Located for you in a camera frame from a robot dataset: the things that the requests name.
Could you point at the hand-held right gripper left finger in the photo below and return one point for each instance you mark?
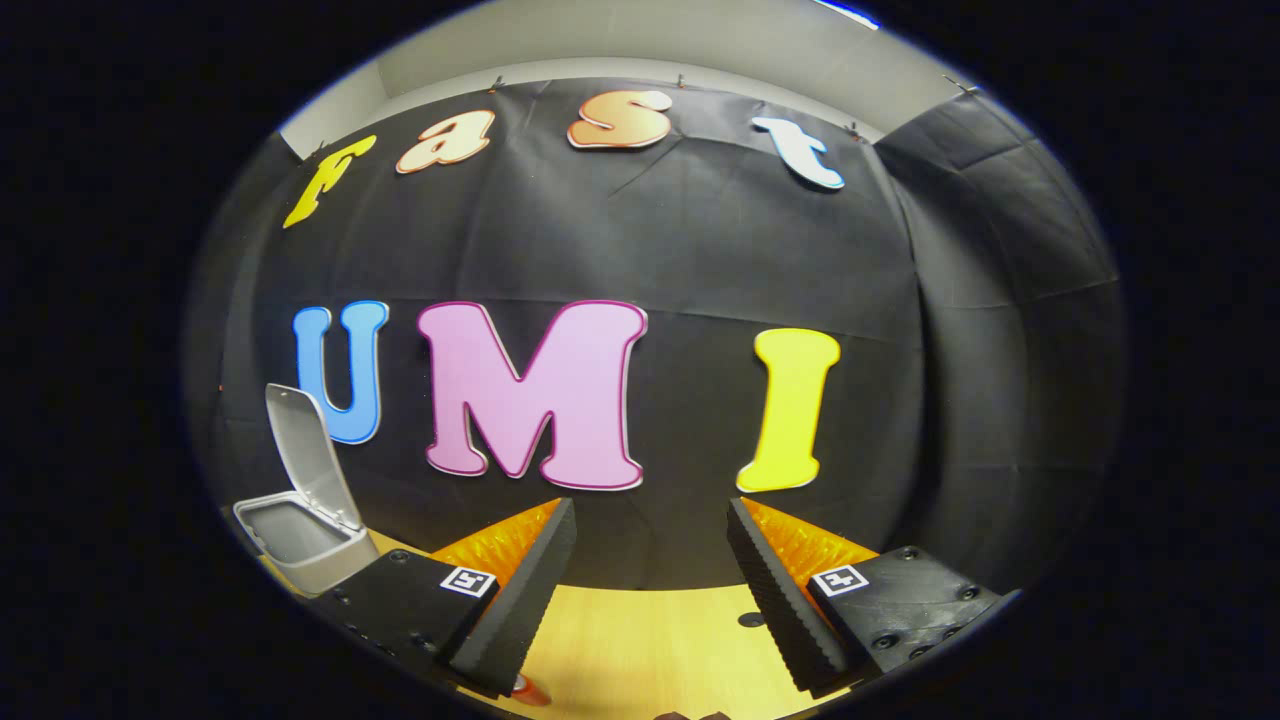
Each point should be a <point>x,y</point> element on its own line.
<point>515,610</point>

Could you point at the white desktop garbage bin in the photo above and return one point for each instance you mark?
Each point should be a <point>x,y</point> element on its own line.
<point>310,555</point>

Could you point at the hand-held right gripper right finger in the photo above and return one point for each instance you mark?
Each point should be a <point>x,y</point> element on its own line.
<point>785,610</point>

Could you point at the red pop can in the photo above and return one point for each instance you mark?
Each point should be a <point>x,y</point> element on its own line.
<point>532,692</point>

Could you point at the black backdrop cloth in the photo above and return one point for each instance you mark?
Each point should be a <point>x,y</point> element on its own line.
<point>700,260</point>

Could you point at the wooden desktop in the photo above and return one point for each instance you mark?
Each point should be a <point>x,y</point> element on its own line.
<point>640,650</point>

